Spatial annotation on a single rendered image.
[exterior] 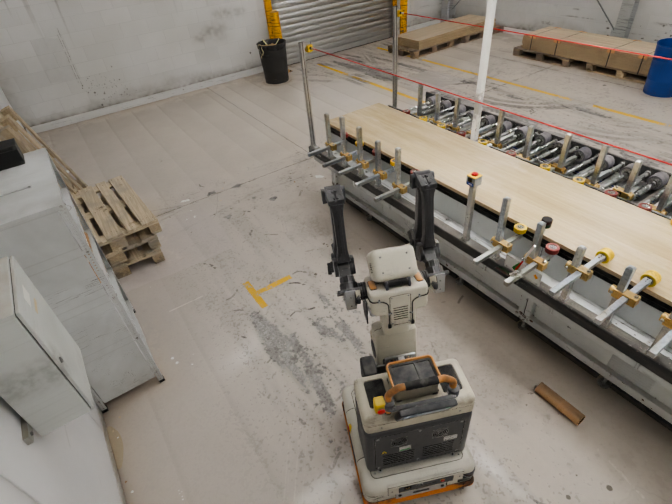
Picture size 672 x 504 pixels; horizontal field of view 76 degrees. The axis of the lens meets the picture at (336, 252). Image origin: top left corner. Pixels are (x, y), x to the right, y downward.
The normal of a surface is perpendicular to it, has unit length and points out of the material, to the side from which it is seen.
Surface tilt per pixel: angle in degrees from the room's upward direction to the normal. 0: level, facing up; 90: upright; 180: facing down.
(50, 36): 90
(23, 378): 90
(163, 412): 0
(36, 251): 90
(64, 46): 90
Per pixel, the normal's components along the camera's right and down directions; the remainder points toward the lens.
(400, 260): 0.08, -0.07
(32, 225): 0.56, 0.49
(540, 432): -0.08, -0.77
